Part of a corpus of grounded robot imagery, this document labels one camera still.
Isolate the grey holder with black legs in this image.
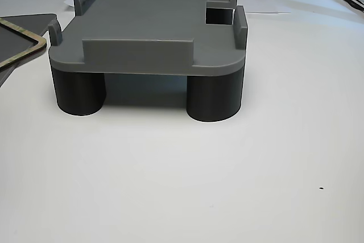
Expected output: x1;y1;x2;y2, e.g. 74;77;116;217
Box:
48;0;249;123

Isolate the dark grey textured tray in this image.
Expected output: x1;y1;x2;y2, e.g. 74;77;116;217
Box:
0;13;57;87

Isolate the rectangular frame with adhesive liner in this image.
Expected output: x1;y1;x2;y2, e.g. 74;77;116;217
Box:
0;17;47;69

